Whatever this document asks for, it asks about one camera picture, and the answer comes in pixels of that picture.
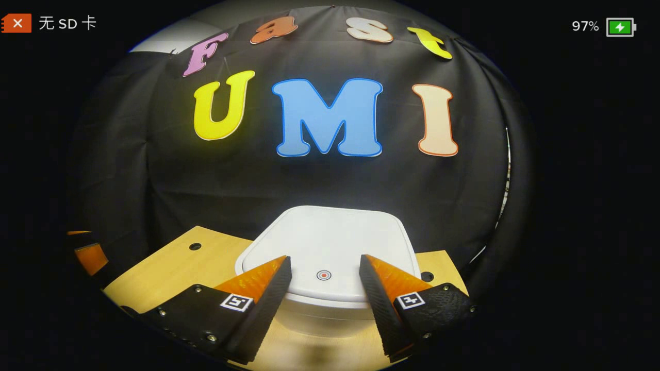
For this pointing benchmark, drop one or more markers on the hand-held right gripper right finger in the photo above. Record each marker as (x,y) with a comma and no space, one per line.
(381,309)

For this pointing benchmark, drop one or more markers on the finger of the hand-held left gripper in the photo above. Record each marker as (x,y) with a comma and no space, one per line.
(77,233)
(93,260)

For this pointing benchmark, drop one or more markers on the black backdrop cloth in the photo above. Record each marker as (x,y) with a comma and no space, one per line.
(258,180)

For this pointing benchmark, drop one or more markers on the wooden desktop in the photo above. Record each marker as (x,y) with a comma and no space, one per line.
(175,263)

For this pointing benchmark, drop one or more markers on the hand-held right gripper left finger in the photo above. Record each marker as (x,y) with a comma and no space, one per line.
(265,314)

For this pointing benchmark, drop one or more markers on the white desktop garbage bin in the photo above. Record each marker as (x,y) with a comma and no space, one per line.
(330,237)

